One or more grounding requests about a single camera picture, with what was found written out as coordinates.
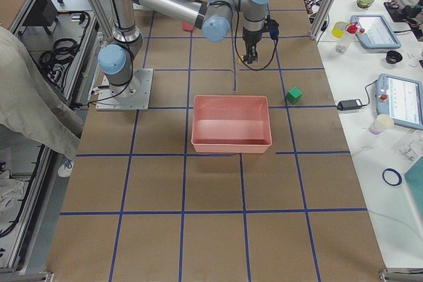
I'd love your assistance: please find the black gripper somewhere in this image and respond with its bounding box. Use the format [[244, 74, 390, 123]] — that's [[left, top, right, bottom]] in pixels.
[[243, 27, 262, 63]]

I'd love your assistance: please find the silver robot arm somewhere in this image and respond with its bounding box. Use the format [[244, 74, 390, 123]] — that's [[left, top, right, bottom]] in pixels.
[[98, 0, 278, 101]]

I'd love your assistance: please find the green cube near bin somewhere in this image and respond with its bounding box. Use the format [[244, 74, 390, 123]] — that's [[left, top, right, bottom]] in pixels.
[[286, 87, 303, 104]]

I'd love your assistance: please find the pink foam cube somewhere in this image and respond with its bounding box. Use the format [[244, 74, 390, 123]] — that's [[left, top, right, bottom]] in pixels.
[[181, 21, 195, 32]]

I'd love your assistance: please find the pink plastic bin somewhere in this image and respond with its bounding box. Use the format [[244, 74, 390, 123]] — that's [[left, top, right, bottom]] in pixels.
[[191, 95, 272, 154]]

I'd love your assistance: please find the clear spray bottle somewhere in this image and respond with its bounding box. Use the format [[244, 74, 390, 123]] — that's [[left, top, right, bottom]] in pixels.
[[335, 21, 360, 53]]

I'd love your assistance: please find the black power adapter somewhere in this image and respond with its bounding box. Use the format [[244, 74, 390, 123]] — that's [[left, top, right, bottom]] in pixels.
[[336, 99, 364, 111]]

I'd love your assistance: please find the upper teach pendant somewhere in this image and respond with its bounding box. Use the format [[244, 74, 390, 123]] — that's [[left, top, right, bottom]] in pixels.
[[350, 15, 401, 50]]

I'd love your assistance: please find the teach pendant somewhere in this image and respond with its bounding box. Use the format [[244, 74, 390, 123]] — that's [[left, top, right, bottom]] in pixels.
[[350, 15, 401, 50], [375, 73, 422, 130]]

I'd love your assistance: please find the black bowl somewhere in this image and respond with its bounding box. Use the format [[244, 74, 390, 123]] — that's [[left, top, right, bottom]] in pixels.
[[385, 50, 403, 65]]

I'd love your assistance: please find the white paper cup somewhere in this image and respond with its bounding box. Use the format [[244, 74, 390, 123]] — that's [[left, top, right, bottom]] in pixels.
[[368, 114, 394, 135]]

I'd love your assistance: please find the lower teach pendant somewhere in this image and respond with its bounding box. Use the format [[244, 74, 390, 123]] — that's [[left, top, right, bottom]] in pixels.
[[375, 73, 422, 130]]

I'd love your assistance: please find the teal notebook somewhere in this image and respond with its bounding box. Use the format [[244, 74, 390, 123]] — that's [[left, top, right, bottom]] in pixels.
[[404, 157, 423, 218]]

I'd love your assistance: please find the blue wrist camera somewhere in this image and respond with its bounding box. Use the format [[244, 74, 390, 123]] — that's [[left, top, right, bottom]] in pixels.
[[266, 16, 279, 41]]

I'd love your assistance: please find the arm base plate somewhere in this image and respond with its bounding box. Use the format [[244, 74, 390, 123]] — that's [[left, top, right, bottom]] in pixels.
[[95, 68, 154, 111]]

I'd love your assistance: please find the blue tape ring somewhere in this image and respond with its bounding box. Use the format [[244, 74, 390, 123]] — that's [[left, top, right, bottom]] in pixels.
[[381, 168, 403, 187]]

